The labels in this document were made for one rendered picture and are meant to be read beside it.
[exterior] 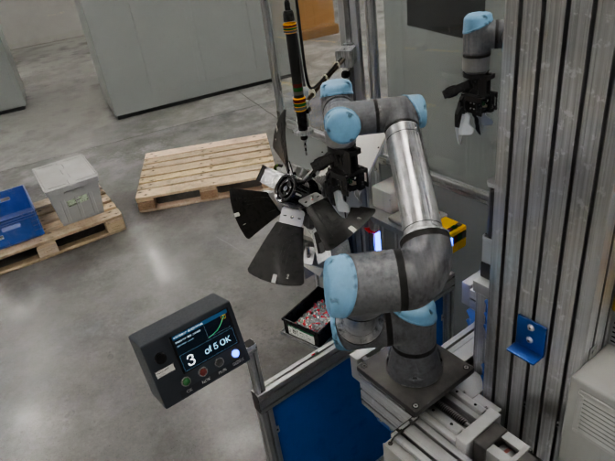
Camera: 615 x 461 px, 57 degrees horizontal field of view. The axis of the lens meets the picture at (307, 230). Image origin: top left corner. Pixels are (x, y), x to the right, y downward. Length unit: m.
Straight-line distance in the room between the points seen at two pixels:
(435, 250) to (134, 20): 6.53
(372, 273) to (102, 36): 6.51
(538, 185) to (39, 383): 2.97
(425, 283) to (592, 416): 0.53
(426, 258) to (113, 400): 2.48
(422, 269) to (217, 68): 6.77
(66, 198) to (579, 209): 4.04
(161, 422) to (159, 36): 5.28
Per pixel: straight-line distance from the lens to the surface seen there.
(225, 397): 3.06
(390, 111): 1.25
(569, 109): 1.13
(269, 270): 2.14
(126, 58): 7.40
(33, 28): 13.98
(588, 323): 1.31
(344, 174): 1.39
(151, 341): 1.49
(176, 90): 7.58
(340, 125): 1.22
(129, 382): 3.34
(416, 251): 1.04
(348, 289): 1.01
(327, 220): 1.99
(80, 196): 4.75
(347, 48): 2.53
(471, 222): 2.59
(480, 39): 1.66
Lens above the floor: 2.17
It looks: 31 degrees down
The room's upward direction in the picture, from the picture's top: 8 degrees counter-clockwise
